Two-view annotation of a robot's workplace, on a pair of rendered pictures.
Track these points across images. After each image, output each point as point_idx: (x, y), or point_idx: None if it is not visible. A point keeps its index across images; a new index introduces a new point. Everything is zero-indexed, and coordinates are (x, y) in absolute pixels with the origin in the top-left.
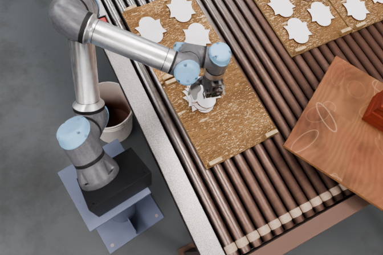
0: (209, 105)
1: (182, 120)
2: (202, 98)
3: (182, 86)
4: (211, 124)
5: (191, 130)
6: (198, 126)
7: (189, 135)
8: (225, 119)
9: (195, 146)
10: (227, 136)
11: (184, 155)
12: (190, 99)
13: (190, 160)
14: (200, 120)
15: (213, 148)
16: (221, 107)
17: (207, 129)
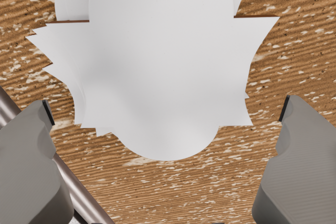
0: (173, 151)
1: (58, 151)
2: (143, 119)
3: None
4: (171, 175)
5: (96, 180)
6: (120, 173)
7: (89, 191)
8: (227, 169)
9: (107, 213)
10: (211, 206)
11: (81, 211)
12: (79, 95)
13: (96, 219)
14: (133, 160)
15: (159, 223)
16: (235, 129)
17: (151, 185)
